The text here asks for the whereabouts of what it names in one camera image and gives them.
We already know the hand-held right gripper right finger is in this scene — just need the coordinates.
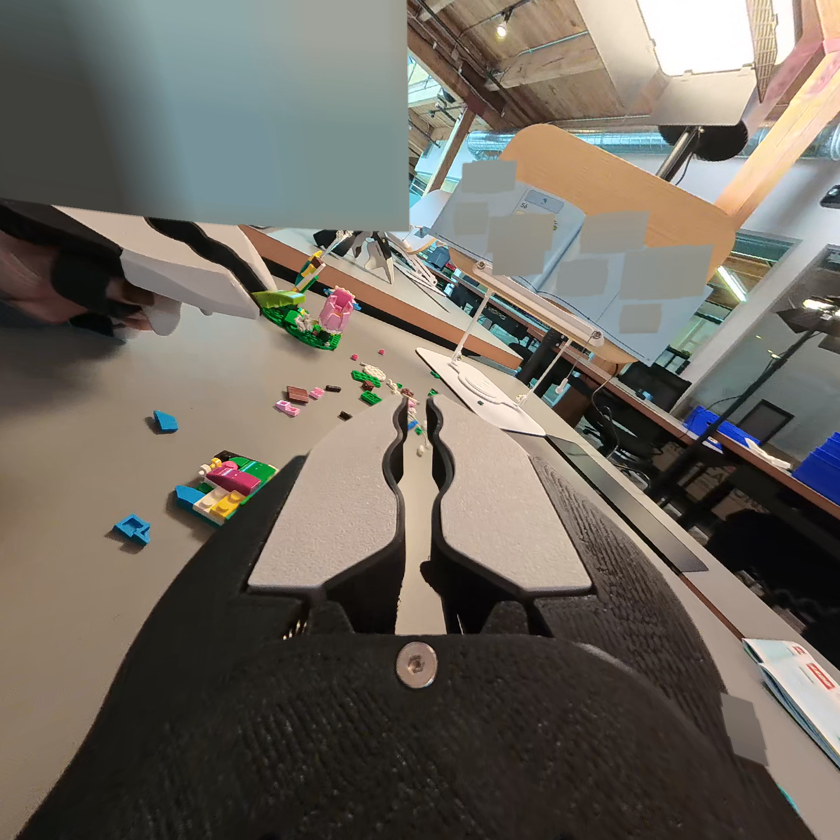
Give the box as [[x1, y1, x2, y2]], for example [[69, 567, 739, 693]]
[[419, 394, 593, 637]]

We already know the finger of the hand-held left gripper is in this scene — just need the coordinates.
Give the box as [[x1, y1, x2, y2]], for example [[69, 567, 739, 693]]
[[223, 225, 278, 293], [121, 218, 266, 337]]

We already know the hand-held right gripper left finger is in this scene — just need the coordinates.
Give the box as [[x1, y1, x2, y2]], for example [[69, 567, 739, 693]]
[[247, 395, 410, 640]]

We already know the pink flower brick model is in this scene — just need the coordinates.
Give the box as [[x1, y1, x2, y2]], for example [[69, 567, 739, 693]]
[[259, 249, 358, 352]]

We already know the small multicoloured brick build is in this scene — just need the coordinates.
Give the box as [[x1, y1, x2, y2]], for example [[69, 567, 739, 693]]
[[174, 449, 280, 527]]

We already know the grey desk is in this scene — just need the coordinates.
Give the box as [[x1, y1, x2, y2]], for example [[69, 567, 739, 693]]
[[0, 206, 749, 840]]

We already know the person's left hand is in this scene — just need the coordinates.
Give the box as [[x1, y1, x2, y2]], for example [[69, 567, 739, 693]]
[[0, 230, 156, 334]]

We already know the scatter of small loose bricks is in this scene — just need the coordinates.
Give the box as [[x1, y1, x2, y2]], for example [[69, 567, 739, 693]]
[[274, 351, 442, 457]]

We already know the open instruction booklet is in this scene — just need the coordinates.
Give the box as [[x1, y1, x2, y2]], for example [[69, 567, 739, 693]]
[[430, 177, 716, 365]]

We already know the folded instruction leaflet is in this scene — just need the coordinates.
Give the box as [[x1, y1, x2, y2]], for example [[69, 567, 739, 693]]
[[742, 637, 840, 769]]

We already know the black studio lamp on stand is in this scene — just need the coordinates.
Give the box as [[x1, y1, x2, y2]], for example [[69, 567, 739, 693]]
[[646, 295, 840, 506]]

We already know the studio softbox light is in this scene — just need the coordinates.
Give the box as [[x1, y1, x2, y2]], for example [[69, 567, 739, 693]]
[[574, 0, 798, 185]]

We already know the white metal stand frame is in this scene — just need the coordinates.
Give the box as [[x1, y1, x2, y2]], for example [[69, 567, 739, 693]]
[[387, 226, 444, 286]]

